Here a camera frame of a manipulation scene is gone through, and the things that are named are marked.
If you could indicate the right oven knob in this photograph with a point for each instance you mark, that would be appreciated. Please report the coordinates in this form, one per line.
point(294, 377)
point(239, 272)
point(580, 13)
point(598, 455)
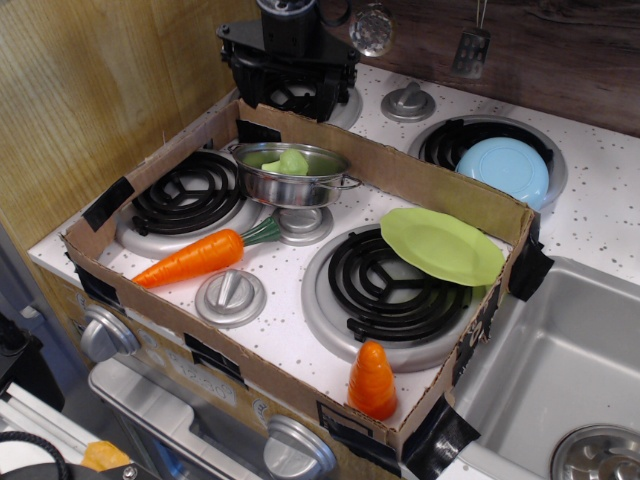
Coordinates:
point(294, 452)

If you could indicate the green plastic plate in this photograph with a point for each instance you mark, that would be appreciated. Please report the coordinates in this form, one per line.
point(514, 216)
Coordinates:
point(442, 246)

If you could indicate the cardboard fence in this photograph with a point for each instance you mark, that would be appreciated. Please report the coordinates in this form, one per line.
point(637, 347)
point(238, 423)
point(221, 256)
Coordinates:
point(275, 360)

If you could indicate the sink drain strainer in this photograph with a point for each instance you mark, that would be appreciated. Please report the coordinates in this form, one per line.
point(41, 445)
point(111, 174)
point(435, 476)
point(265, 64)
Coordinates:
point(597, 451)

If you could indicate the hanging metal spatula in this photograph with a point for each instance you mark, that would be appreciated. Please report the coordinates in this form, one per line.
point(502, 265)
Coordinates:
point(473, 46)

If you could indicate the silver stovetop knob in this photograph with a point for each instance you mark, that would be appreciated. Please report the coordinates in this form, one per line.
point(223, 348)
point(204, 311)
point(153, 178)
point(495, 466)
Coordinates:
point(303, 227)
point(409, 104)
point(230, 299)

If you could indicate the silver stovetop knob front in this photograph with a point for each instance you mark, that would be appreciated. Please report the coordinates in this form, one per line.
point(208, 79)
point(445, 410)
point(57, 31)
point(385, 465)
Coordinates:
point(230, 299)

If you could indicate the orange carrot piece upright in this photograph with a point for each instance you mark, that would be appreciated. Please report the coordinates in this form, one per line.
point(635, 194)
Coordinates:
point(371, 387)

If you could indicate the left oven knob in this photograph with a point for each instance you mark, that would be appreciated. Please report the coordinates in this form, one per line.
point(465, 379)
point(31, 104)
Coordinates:
point(106, 336)

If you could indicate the orange object bottom left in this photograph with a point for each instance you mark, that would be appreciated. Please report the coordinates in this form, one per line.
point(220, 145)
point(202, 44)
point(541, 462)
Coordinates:
point(103, 455)

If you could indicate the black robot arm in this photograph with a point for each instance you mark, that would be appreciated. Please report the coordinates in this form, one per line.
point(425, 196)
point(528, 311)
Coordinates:
point(301, 12)

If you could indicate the light blue plastic plate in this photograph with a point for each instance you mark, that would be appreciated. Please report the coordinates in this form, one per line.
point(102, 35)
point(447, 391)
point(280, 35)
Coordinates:
point(508, 165)

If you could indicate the small steel pan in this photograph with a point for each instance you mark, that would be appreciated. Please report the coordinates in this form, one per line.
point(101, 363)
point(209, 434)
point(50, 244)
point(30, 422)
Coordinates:
point(326, 178)

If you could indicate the hanging metal strainer ladle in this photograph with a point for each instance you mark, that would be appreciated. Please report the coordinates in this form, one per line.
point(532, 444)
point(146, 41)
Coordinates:
point(372, 29)

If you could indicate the silver stovetop knob middle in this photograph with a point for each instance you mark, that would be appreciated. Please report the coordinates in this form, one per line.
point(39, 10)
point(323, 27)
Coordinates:
point(303, 227)

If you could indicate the silver oven door handle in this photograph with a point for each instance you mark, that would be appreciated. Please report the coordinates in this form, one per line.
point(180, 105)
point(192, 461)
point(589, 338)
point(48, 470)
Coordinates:
point(185, 437)

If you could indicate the green toy broccoli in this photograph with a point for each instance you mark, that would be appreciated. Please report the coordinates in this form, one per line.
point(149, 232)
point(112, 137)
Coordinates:
point(290, 162)

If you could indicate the metal sink basin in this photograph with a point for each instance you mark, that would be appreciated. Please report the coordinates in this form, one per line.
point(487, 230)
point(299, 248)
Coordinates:
point(566, 358)

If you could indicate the oven knob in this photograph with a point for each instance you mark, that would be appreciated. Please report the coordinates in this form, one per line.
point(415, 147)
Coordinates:
point(294, 452)
point(106, 336)

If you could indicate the front right black burner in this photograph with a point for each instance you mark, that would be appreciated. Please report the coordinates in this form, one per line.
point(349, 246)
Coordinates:
point(357, 289)

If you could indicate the back right black burner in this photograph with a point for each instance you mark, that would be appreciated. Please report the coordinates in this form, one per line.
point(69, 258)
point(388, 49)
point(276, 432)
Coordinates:
point(446, 142)

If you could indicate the silver stovetop knob back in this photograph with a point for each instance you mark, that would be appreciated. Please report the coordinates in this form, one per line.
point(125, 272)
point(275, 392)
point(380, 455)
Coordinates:
point(409, 104)

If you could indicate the orange toy carrot with stem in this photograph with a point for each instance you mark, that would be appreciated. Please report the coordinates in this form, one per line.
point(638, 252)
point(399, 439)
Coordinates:
point(214, 252)

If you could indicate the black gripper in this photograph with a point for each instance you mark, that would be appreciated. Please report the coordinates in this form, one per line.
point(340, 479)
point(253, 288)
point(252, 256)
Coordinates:
point(256, 50)

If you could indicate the front left black burner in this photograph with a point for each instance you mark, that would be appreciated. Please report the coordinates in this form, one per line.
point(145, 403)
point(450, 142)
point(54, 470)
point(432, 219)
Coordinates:
point(198, 197)

